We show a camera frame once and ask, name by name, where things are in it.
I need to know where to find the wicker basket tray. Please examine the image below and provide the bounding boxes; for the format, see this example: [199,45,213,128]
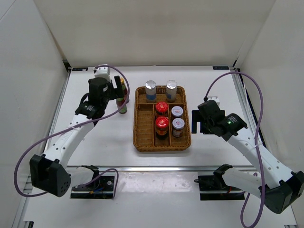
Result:
[133,86,191,152]

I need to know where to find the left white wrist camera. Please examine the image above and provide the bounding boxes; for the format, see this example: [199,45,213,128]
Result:
[93,66,111,82]

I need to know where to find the blue-label pellet jar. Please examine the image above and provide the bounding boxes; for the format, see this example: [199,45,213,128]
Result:
[145,80,156,103]
[166,80,177,102]

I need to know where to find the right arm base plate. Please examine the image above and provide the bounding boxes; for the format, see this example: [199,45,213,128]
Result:
[194,175,245,201]

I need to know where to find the yellow-cap sauce bottle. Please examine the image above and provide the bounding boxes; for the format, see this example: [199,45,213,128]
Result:
[116,98,127,114]
[120,77,129,103]

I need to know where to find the white-lid spice jar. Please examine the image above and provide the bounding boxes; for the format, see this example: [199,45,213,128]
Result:
[172,118,185,137]
[171,106,183,119]

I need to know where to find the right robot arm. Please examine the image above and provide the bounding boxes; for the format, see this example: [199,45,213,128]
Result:
[191,100,304,214]

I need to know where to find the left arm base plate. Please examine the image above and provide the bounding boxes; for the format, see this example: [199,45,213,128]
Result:
[70,165,119,200]

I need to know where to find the red-lid chili jar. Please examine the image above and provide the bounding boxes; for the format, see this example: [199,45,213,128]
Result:
[155,101,169,118]
[155,116,169,139]

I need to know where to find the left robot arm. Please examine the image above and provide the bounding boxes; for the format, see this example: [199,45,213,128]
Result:
[29,76,124,197]

